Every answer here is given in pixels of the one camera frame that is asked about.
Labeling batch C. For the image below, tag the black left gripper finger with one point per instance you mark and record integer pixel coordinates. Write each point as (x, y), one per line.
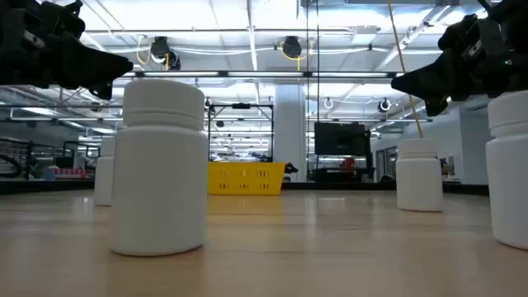
(103, 62)
(117, 77)

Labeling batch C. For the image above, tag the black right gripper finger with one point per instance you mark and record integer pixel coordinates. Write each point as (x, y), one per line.
(420, 80)
(412, 95)

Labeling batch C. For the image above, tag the white plastic pill bottle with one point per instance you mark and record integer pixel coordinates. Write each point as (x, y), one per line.
(418, 181)
(509, 173)
(103, 177)
(158, 173)

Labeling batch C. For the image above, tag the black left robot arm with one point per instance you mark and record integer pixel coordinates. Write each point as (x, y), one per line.
(10, 45)

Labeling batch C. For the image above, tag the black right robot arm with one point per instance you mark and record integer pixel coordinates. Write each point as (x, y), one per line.
(520, 33)

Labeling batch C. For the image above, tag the yellow plastic basket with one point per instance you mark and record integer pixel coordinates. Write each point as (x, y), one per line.
(247, 187)

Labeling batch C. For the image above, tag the long light bar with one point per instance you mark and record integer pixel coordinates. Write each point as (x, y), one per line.
(185, 74)

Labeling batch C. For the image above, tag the black monitor screen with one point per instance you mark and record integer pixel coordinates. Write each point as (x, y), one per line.
(341, 139)

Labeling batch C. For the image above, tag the thin black vertical pole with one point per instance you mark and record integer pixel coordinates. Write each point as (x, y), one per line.
(317, 62)
(307, 62)

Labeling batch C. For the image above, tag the red box row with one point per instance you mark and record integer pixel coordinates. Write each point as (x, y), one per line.
(68, 172)

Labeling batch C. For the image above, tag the white building column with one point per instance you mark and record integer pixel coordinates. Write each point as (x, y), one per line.
(290, 123)

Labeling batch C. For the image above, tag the black metal rack frame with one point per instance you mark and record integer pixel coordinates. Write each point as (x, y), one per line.
(241, 106)

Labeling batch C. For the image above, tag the black aluminium table frame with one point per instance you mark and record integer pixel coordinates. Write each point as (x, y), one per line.
(41, 185)

